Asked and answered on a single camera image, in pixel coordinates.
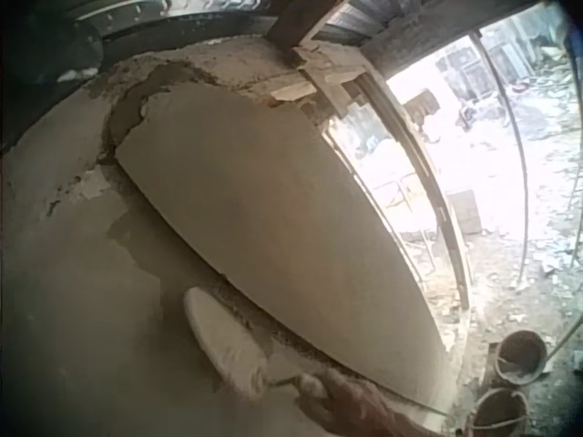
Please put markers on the person's right hand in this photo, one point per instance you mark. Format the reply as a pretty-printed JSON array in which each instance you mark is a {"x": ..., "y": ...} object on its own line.
[{"x": 350, "y": 400}]

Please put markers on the person's right fingers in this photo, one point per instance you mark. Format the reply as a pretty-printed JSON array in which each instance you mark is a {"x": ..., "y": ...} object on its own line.
[{"x": 314, "y": 390}]

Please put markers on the white plastering trowel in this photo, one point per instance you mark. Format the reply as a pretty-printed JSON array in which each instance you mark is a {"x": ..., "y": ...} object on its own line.
[{"x": 223, "y": 337}]

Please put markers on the grey mortar bucket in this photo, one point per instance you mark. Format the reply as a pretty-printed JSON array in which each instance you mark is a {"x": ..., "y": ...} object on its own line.
[
  {"x": 498, "y": 414},
  {"x": 519, "y": 357}
]

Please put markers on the wooden box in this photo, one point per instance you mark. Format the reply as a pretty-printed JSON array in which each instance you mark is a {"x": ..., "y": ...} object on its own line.
[{"x": 464, "y": 213}]

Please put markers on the thin curved metal pole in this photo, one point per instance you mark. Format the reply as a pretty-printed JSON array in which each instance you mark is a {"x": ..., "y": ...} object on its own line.
[{"x": 524, "y": 164}]

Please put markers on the brown wooden beam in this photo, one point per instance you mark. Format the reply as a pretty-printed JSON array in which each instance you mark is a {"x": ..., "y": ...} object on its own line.
[{"x": 300, "y": 20}]

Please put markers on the heap of debris and boards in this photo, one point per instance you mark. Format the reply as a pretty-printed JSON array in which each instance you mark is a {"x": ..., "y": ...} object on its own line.
[{"x": 505, "y": 73}]

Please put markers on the metal frame stand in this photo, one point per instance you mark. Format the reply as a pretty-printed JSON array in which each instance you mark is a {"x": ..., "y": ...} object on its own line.
[{"x": 410, "y": 200}]

